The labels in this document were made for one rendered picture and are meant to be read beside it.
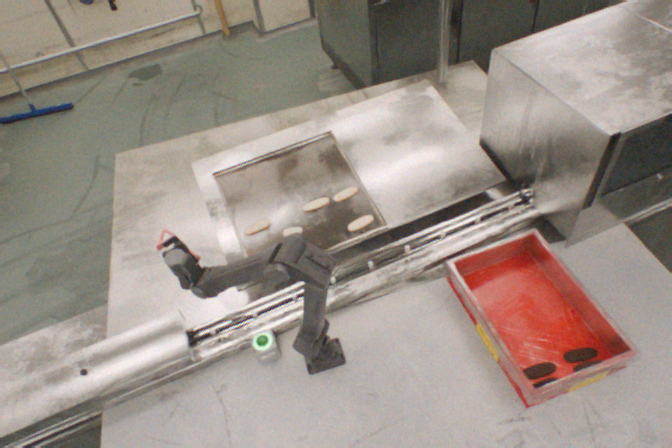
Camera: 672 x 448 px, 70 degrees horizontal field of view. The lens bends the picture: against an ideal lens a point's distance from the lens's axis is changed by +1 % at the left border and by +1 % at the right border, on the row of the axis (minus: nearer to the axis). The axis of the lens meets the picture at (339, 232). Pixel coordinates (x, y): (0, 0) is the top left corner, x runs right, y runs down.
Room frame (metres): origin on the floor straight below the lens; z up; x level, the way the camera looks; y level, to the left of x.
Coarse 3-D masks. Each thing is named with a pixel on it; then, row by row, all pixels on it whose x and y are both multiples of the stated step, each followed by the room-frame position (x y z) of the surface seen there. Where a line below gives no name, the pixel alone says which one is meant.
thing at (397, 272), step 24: (504, 216) 1.05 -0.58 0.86; (528, 216) 1.03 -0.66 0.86; (456, 240) 0.99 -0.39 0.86; (480, 240) 0.97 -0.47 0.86; (408, 264) 0.92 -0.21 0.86; (432, 264) 0.91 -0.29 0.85; (336, 288) 0.88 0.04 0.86; (360, 288) 0.86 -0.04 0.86; (384, 288) 0.87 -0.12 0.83; (288, 312) 0.82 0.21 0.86; (240, 336) 0.77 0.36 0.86; (216, 360) 0.71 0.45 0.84; (96, 408) 0.62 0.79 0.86; (48, 432) 0.58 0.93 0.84
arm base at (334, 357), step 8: (336, 344) 0.70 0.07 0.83; (328, 352) 0.64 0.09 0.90; (336, 352) 0.65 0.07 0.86; (304, 360) 0.66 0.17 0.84; (312, 360) 0.64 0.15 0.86; (320, 360) 0.63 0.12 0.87; (328, 360) 0.63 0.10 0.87; (336, 360) 0.64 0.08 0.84; (344, 360) 0.64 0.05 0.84; (312, 368) 0.63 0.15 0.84; (320, 368) 0.63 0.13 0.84; (328, 368) 0.62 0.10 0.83
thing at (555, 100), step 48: (528, 48) 1.37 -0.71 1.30; (576, 48) 1.32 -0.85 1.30; (624, 48) 1.27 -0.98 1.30; (528, 96) 1.21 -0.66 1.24; (576, 96) 1.09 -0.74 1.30; (624, 96) 1.05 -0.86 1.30; (480, 144) 1.40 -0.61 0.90; (528, 144) 1.16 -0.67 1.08; (576, 144) 0.99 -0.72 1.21; (624, 144) 0.91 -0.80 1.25; (576, 192) 0.94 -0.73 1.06; (624, 192) 0.94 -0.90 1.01; (576, 240) 0.91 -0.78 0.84
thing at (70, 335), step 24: (648, 216) 1.00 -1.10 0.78; (648, 240) 1.03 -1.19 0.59; (96, 312) 0.99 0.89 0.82; (48, 336) 0.93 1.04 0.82; (72, 336) 0.91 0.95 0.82; (96, 336) 0.89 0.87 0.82; (0, 360) 0.87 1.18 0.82; (24, 360) 0.85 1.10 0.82; (48, 360) 0.83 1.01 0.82; (72, 432) 0.58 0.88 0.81; (96, 432) 0.60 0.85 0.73
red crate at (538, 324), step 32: (480, 288) 0.80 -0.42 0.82; (512, 288) 0.78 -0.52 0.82; (544, 288) 0.76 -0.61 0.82; (512, 320) 0.67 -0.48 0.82; (544, 320) 0.66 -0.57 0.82; (576, 320) 0.64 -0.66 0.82; (512, 352) 0.57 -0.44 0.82; (544, 352) 0.56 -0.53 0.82; (608, 352) 0.53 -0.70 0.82; (512, 384) 0.48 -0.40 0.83
